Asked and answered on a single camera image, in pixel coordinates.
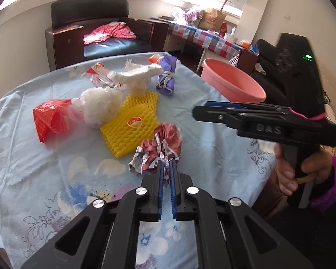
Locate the orange white wrapper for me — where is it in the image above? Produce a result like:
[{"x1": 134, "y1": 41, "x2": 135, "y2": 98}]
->
[{"x1": 148, "y1": 54, "x2": 164, "y2": 64}]

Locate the white plastic bag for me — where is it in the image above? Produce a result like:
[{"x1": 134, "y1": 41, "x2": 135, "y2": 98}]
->
[{"x1": 71, "y1": 87, "x2": 124, "y2": 128}]

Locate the pink checkered cloth bundle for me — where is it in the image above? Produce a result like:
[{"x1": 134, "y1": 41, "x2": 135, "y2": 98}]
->
[{"x1": 183, "y1": 9, "x2": 204, "y2": 27}]

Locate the orange small box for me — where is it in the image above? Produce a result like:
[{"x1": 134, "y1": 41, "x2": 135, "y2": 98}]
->
[{"x1": 240, "y1": 40, "x2": 251, "y2": 49}]

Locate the yellow foam fruit net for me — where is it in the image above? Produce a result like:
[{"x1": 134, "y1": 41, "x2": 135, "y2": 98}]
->
[{"x1": 100, "y1": 91, "x2": 159, "y2": 158}]

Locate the brown paper shopping bag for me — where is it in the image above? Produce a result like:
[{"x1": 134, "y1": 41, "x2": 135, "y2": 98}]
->
[{"x1": 198, "y1": 8, "x2": 226, "y2": 30}]

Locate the red small gift bag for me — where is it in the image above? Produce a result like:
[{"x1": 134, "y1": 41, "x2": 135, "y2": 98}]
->
[{"x1": 219, "y1": 22, "x2": 227, "y2": 35}]

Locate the white side table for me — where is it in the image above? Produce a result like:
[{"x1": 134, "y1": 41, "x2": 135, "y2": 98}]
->
[{"x1": 162, "y1": 32, "x2": 214, "y2": 72}]

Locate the red plastic bag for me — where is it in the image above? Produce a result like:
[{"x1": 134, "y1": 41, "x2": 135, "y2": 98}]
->
[{"x1": 32, "y1": 99, "x2": 84, "y2": 143}]

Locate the red patterned cloth on armchair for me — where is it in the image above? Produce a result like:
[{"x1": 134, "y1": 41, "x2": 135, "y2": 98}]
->
[{"x1": 83, "y1": 21, "x2": 138, "y2": 45}]

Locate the white tissue container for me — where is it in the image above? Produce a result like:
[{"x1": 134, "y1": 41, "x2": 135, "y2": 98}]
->
[{"x1": 224, "y1": 27, "x2": 237, "y2": 44}]

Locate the checkered red blue tablecloth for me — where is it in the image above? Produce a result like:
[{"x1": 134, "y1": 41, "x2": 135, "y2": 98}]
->
[{"x1": 168, "y1": 23, "x2": 242, "y2": 67}]

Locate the clear red snack wrapper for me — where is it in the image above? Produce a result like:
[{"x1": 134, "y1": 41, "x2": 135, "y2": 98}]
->
[{"x1": 81, "y1": 62, "x2": 124, "y2": 90}]

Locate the purple cloth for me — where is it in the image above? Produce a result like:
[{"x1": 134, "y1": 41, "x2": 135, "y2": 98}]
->
[{"x1": 156, "y1": 55, "x2": 177, "y2": 96}]

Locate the white foam net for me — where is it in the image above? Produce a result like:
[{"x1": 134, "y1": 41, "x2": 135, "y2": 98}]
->
[{"x1": 124, "y1": 60, "x2": 148, "y2": 97}]

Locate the maroon white wrapper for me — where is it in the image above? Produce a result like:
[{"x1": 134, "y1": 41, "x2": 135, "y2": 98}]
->
[{"x1": 129, "y1": 122, "x2": 183, "y2": 182}]

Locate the person's right hand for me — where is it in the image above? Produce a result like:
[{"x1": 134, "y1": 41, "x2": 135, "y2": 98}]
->
[{"x1": 274, "y1": 143, "x2": 332, "y2": 196}]

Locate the light blue floral tablecloth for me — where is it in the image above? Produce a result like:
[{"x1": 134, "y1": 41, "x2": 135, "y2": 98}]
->
[{"x1": 0, "y1": 63, "x2": 276, "y2": 268}]

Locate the black leather armchair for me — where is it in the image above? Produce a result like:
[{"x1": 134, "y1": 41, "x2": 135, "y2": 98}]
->
[
  {"x1": 45, "y1": 0, "x2": 169, "y2": 70},
  {"x1": 251, "y1": 39, "x2": 286, "y2": 96}
]

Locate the white styrofoam piece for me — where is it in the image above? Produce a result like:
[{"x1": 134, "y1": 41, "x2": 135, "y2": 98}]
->
[{"x1": 107, "y1": 60, "x2": 164, "y2": 85}]

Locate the pink plastic trash bucket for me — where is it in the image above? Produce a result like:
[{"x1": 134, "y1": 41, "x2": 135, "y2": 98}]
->
[{"x1": 201, "y1": 58, "x2": 266, "y2": 103}]

